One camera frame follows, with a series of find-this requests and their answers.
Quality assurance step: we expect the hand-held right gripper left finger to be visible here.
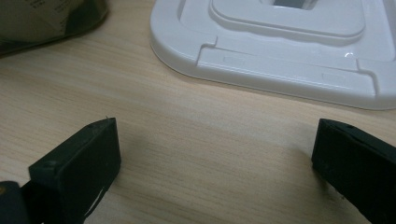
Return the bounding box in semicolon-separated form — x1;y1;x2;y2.
21;117;122;224

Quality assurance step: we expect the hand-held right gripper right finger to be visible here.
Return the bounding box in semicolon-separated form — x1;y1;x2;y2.
311;118;396;224

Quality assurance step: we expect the white lidded storage box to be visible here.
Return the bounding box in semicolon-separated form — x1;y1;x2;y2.
149;0;396;111

